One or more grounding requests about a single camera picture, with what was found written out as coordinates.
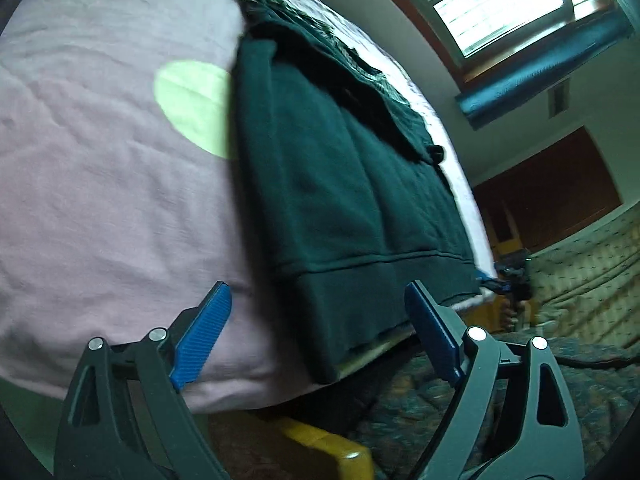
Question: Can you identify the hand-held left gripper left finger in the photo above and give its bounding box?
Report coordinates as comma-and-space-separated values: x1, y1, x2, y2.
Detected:
54, 280, 233, 480

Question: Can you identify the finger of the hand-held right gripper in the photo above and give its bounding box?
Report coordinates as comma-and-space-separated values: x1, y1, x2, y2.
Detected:
475, 270, 508, 295

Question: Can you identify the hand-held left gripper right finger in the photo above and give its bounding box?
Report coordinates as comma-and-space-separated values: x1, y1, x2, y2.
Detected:
404, 280, 586, 480

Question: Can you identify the dark green printed sweater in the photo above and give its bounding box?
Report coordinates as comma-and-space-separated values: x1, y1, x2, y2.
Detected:
231, 0, 483, 383

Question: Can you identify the person's right hand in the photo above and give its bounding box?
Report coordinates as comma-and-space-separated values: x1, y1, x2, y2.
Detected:
500, 301, 526, 333

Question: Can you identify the light patterned blanket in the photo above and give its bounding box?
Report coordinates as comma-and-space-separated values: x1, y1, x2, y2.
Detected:
525, 205, 640, 346

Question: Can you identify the brown wooden door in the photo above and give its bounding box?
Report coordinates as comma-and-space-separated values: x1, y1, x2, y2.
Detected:
472, 125, 623, 256

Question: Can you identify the pink dotted bed sheet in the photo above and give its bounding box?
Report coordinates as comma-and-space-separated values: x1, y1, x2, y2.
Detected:
0, 0, 501, 413

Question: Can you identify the teal curtain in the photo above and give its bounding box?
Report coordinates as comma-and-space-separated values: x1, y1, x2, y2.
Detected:
454, 10, 631, 131

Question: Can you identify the window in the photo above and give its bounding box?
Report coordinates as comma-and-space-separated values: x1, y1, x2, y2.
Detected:
380, 0, 616, 68

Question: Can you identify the yellow wooden frame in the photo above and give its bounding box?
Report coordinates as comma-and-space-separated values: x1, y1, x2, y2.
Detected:
272, 416, 373, 480

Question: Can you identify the wall vent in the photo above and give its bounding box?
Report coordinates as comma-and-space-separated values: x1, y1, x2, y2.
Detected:
547, 82, 571, 120

